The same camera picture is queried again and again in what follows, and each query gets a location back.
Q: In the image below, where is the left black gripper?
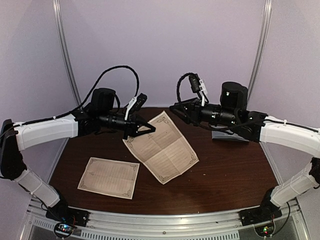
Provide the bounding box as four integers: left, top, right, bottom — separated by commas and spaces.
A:
99, 111, 156, 141

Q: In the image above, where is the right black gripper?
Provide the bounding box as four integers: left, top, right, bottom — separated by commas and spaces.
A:
169, 97, 238, 127

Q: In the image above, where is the beige letter paper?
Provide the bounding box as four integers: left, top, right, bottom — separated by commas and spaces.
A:
123, 111, 199, 185
77, 157, 140, 200

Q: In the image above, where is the grey envelope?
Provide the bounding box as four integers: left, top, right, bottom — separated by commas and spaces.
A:
211, 131, 248, 142

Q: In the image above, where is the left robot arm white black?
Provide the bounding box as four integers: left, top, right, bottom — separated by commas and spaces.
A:
0, 88, 156, 222

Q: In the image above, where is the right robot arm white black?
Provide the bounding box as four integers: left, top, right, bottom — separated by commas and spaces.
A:
169, 81, 320, 221

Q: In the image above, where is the left circuit board with leds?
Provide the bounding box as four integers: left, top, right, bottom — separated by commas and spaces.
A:
53, 222, 75, 238

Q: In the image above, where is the circuit board with leds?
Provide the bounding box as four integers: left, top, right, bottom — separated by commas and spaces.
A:
254, 223, 275, 238
53, 222, 75, 238

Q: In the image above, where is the right circuit board with leds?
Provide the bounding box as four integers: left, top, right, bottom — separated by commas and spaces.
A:
254, 223, 275, 238

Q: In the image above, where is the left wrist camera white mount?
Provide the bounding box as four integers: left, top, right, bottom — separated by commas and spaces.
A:
124, 93, 148, 120

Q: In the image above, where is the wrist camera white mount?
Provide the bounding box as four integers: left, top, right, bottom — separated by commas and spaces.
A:
188, 73, 209, 107
124, 93, 148, 120

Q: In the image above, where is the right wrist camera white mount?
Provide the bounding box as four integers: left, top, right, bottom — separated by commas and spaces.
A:
188, 73, 209, 107

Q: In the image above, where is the right black cable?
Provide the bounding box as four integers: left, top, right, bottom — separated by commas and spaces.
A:
176, 72, 201, 118

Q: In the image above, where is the black cable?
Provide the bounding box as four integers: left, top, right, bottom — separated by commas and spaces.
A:
176, 72, 201, 118
74, 65, 140, 111

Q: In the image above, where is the left black cable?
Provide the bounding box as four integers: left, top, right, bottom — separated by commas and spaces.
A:
74, 65, 140, 111

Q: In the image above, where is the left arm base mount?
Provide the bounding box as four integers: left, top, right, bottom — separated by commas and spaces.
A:
45, 208, 89, 227

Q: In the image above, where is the right aluminium frame post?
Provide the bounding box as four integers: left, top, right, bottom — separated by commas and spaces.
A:
247, 0, 273, 103

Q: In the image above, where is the aluminium frame post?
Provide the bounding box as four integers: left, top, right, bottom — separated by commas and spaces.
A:
247, 0, 273, 103
52, 0, 81, 106

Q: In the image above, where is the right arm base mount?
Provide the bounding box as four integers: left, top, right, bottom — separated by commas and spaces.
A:
239, 206, 282, 226

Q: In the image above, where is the left aluminium frame post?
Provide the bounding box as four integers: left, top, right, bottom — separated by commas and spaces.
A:
52, 0, 81, 106

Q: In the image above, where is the front aluminium rail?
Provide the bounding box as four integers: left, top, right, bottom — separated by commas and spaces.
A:
17, 201, 311, 240

